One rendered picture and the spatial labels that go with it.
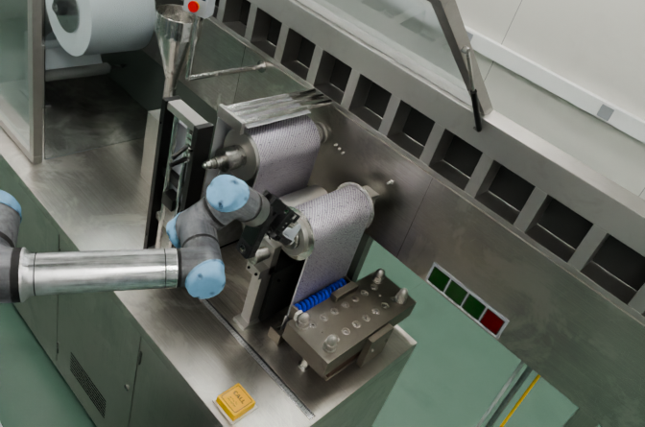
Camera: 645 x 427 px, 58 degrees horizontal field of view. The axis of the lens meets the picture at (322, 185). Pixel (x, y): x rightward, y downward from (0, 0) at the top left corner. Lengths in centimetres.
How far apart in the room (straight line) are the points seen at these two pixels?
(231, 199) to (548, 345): 89
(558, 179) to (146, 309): 113
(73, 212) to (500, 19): 292
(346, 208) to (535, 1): 261
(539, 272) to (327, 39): 86
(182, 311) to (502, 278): 88
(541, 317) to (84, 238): 133
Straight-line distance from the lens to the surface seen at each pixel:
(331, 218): 154
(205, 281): 112
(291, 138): 164
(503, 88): 407
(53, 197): 210
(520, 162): 147
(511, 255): 155
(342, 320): 167
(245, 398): 158
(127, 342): 191
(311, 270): 160
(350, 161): 176
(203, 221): 121
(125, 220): 202
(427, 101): 156
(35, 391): 269
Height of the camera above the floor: 221
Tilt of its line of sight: 33 degrees down
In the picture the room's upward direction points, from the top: 18 degrees clockwise
